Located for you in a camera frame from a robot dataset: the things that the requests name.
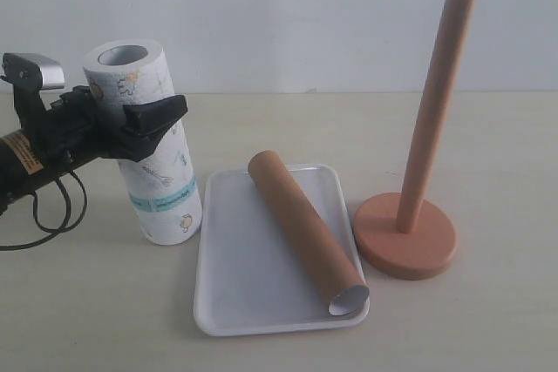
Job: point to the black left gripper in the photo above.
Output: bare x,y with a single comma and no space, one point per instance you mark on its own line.
76,131

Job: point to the printed white paper towel roll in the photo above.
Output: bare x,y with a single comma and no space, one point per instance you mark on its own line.
161,187

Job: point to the brown cardboard tube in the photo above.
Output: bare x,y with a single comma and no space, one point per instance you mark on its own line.
333,274

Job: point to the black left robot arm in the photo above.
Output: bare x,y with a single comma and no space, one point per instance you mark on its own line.
23,168

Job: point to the wooden paper towel holder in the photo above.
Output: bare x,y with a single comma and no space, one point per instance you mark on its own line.
403,234

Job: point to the white rectangular plastic tray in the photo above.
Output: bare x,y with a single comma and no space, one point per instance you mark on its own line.
248,281

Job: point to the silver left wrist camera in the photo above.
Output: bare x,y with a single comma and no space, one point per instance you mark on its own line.
29,74

